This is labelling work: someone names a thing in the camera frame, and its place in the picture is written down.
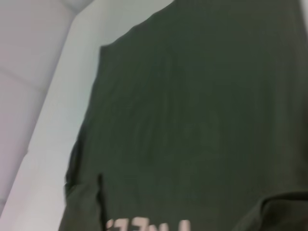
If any dark green FREE t-shirt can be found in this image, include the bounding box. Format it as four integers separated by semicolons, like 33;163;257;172
59;0;308;231

